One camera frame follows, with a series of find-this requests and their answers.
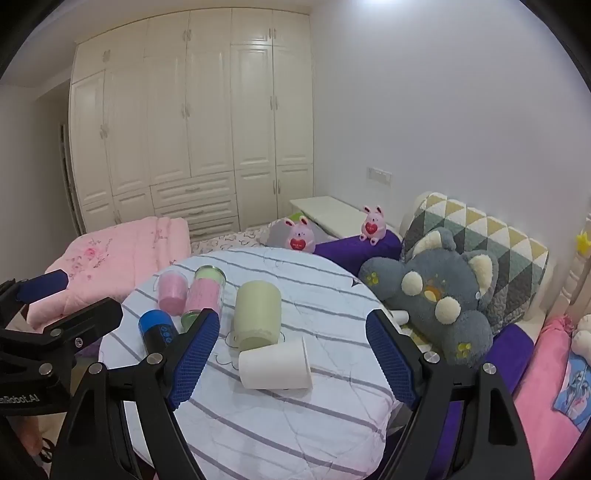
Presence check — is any blue and black bottle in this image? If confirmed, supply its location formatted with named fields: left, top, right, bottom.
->
left=139, top=309, right=178, bottom=357

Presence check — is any white plush toy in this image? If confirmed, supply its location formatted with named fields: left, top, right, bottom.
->
left=571, top=314, right=591, bottom=357

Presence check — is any purple pillow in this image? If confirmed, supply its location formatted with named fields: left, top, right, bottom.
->
left=314, top=229, right=403, bottom=278

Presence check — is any blue printed cloth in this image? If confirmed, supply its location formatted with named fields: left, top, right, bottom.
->
left=556, top=351, right=591, bottom=422

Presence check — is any pink floral quilt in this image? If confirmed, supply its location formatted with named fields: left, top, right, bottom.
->
left=27, top=217, right=193, bottom=332

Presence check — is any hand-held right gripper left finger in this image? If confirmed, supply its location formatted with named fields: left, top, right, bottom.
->
left=50, top=308, right=221, bottom=480

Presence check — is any triangle patterned cushion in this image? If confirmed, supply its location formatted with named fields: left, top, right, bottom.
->
left=399, top=191, right=550, bottom=334

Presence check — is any pink translucent cup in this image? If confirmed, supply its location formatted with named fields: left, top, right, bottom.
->
left=157, top=270, right=190, bottom=316

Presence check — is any white paper cup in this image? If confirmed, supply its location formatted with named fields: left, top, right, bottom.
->
left=238, top=336, right=312, bottom=391

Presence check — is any white bedside table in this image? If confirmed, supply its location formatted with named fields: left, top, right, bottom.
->
left=289, top=196, right=399, bottom=241

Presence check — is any pink plush toy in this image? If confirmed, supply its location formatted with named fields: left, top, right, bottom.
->
left=359, top=205, right=389, bottom=245
left=283, top=217, right=317, bottom=254

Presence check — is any large green cup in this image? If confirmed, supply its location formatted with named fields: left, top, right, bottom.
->
left=231, top=281, right=282, bottom=352

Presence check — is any purple bed sheet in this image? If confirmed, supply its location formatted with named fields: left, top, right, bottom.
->
left=428, top=322, right=537, bottom=480

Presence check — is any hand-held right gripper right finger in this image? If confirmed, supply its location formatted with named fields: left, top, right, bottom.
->
left=366, top=308, right=537, bottom=480

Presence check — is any white headboard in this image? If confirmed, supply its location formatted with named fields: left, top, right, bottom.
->
left=544, top=212, right=591, bottom=326

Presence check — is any white patterned sheet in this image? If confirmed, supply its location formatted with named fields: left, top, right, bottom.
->
left=191, top=228, right=279, bottom=256

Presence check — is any cream wardrobe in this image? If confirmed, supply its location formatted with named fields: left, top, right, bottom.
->
left=68, top=7, right=315, bottom=237

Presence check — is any pink and green cup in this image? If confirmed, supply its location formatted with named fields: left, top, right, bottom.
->
left=179, top=266, right=227, bottom=330

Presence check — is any grey plush cat toy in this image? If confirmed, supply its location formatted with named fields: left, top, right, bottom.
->
left=359, top=227, right=500, bottom=368

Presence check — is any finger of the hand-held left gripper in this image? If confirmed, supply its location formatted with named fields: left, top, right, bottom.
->
left=0, top=270, right=70, bottom=319
left=28, top=296, right=124, bottom=370

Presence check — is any white striped blanket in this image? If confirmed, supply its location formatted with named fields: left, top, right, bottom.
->
left=98, top=247, right=408, bottom=480

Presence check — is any pink pillow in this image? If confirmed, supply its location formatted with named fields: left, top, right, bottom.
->
left=512, top=316, right=591, bottom=480

